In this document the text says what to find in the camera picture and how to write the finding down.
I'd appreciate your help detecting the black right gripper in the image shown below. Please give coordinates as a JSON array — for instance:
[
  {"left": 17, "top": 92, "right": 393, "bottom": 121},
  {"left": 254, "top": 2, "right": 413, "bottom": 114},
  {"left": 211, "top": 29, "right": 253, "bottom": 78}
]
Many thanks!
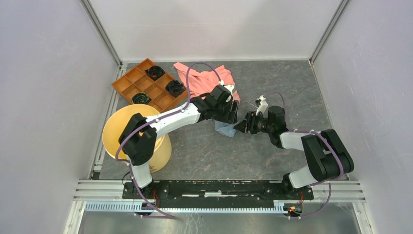
[{"left": 233, "top": 111, "right": 273, "bottom": 135}]

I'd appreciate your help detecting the light blue plastic trash bag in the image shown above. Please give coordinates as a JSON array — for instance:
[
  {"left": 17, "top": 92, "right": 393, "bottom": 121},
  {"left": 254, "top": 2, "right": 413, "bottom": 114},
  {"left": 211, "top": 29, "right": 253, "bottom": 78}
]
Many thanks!
[{"left": 214, "top": 121, "right": 237, "bottom": 137}]

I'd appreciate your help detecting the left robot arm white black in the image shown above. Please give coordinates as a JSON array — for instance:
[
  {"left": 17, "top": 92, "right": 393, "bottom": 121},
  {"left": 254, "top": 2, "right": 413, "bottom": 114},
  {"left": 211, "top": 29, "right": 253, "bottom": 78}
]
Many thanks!
[{"left": 116, "top": 84, "right": 239, "bottom": 199}]

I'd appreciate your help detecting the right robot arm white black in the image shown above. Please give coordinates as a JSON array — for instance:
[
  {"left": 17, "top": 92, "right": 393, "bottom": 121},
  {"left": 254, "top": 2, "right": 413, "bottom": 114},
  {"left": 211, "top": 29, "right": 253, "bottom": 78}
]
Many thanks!
[{"left": 234, "top": 106, "right": 355, "bottom": 199}]

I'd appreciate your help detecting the yellow trash bin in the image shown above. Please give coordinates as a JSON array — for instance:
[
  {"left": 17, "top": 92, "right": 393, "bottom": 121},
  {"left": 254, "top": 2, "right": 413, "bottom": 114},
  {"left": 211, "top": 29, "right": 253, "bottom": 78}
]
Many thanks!
[{"left": 102, "top": 104, "right": 172, "bottom": 173}]

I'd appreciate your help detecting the pink cloth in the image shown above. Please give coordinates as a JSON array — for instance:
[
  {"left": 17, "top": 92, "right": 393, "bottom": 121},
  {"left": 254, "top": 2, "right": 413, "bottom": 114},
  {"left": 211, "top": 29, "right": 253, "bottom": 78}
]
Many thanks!
[{"left": 173, "top": 62, "right": 241, "bottom": 101}]

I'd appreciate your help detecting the black bag roll right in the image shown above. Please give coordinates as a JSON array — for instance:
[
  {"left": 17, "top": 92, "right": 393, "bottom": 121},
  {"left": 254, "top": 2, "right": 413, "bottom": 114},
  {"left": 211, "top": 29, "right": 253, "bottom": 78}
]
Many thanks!
[{"left": 165, "top": 80, "right": 186, "bottom": 98}]

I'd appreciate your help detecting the black bag roll top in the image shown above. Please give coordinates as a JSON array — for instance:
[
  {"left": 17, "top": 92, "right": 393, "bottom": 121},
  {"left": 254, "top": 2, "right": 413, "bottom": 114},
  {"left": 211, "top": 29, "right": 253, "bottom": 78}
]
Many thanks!
[{"left": 145, "top": 65, "right": 165, "bottom": 81}]

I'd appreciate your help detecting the orange compartment tray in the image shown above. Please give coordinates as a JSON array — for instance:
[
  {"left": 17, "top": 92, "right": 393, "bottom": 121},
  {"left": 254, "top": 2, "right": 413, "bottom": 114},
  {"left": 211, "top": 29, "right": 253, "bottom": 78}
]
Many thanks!
[{"left": 112, "top": 58, "right": 187, "bottom": 113}]

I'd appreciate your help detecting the black green bag roll left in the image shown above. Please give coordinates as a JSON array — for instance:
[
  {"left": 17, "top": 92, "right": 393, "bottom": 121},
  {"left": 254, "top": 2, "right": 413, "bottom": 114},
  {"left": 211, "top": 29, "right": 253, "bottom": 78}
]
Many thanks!
[{"left": 131, "top": 92, "right": 151, "bottom": 105}]

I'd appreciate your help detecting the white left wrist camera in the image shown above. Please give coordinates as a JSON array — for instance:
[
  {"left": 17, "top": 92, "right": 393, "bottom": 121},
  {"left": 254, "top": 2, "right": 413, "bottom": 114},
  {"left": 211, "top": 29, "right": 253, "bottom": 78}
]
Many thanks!
[{"left": 218, "top": 80, "right": 235, "bottom": 102}]

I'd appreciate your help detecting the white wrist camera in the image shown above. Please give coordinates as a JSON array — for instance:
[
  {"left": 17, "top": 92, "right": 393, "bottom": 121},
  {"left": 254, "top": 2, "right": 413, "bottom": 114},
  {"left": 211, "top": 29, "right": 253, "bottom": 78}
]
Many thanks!
[
  {"left": 255, "top": 95, "right": 268, "bottom": 116},
  {"left": 218, "top": 80, "right": 235, "bottom": 102}
]

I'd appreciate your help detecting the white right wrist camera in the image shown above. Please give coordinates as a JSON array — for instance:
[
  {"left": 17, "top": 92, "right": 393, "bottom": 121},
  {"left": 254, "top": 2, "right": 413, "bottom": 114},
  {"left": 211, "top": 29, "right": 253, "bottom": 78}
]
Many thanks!
[{"left": 255, "top": 95, "right": 268, "bottom": 116}]

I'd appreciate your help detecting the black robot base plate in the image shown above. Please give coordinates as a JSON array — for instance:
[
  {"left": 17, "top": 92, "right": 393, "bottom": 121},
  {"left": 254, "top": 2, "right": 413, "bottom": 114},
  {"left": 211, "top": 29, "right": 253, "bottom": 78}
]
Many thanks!
[{"left": 141, "top": 180, "right": 314, "bottom": 209}]

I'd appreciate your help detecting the aluminium slotted cable rail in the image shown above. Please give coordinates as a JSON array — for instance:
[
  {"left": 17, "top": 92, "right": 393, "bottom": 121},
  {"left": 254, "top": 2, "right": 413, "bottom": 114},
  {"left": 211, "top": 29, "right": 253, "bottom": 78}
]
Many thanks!
[{"left": 85, "top": 201, "right": 290, "bottom": 215}]

